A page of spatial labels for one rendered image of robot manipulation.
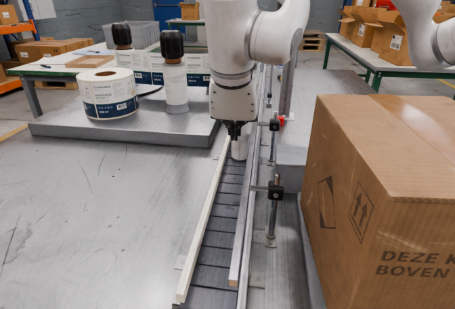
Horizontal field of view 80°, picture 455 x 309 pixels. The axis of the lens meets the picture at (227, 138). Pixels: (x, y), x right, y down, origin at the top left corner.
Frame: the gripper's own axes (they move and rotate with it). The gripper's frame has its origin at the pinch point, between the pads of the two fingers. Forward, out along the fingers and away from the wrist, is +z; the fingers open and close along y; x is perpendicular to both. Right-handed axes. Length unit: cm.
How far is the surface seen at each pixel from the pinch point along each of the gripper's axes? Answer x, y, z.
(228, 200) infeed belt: 13.8, -0.1, 8.1
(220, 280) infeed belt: 31.9, -1.5, 1.4
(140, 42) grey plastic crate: -193, 120, 86
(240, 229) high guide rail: 25.9, -4.1, -5.1
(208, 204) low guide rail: 18.2, 3.2, 2.7
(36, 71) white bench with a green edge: -103, 159, 61
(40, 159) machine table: 0, 62, 19
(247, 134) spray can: -4.9, -2.7, 6.3
